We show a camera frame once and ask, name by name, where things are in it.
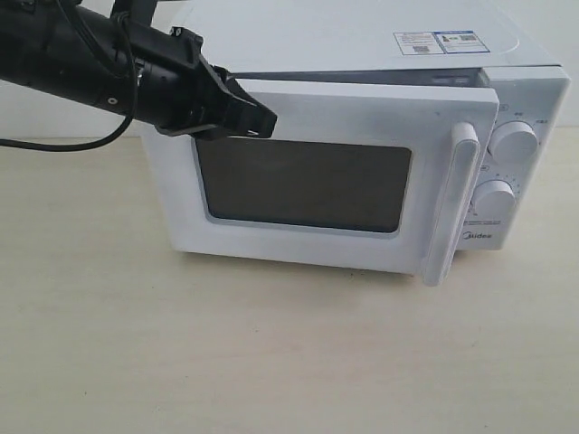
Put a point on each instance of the white microwave oven body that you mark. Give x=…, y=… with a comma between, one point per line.
x=353, y=42

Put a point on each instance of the upper white control knob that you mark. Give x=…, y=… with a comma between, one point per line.
x=512, y=143

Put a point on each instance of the white control knob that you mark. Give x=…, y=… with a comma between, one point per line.
x=512, y=143
x=492, y=198

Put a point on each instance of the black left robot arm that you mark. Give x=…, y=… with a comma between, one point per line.
x=66, y=50

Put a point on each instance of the white and blue label sticker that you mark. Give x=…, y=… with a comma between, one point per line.
x=440, y=43

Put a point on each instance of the lower white control knob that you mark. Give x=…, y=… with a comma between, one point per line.
x=492, y=198

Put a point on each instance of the white microwave door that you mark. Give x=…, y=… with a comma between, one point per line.
x=358, y=176

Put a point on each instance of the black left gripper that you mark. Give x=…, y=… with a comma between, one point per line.
x=172, y=87

